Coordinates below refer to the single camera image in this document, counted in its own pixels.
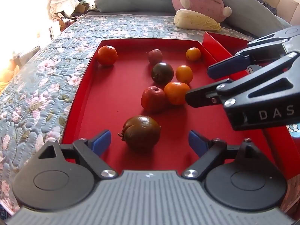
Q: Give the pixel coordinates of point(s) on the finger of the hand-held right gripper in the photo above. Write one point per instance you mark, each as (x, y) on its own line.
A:
(225, 68)
(201, 96)

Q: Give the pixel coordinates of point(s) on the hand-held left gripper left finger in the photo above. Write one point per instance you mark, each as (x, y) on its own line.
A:
(103, 141)

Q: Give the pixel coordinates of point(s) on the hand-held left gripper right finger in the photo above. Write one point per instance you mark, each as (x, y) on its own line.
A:
(196, 143)

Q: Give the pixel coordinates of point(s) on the red tray with plate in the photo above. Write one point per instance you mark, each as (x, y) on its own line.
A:
(218, 42)

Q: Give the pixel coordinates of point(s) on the blue cartoon animal plate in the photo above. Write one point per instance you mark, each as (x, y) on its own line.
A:
(293, 131)

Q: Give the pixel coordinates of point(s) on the small yellowish orange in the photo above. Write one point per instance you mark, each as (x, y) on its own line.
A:
(193, 54)

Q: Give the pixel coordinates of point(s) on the large dark brown tomato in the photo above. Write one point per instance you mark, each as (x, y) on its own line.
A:
(140, 132)

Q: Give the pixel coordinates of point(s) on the wide red tray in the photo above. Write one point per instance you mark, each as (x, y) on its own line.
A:
(110, 103)

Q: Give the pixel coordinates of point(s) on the small dark brown tomato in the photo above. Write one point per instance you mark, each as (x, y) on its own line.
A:
(162, 73)

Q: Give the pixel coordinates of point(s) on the red apple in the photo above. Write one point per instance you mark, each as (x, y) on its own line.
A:
(153, 99)

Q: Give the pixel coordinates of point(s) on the napa cabbage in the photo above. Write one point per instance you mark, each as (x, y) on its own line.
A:
(196, 21)

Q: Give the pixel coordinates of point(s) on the small red tomato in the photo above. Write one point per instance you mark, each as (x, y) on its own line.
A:
(155, 56)

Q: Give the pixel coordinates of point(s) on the pink plush toy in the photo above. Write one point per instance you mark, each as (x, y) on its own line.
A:
(199, 0)

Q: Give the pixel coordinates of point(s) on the dark blue clothing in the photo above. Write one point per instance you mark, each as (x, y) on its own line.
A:
(264, 4)

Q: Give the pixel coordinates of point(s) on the deep orange tangerine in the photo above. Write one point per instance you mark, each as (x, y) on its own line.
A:
(107, 55)

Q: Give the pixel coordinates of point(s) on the beige padded headboard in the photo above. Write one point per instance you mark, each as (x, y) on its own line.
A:
(286, 7)

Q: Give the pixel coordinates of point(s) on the floral quilted blanket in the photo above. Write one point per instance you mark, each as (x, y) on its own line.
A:
(46, 75)

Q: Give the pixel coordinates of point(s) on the brown cardboard box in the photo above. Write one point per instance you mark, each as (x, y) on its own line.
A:
(82, 7)
(25, 56)

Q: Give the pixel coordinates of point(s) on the long grey-blue pillow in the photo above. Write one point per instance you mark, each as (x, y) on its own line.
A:
(131, 0)

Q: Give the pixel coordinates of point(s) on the white box red print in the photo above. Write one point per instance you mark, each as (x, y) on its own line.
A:
(63, 2)

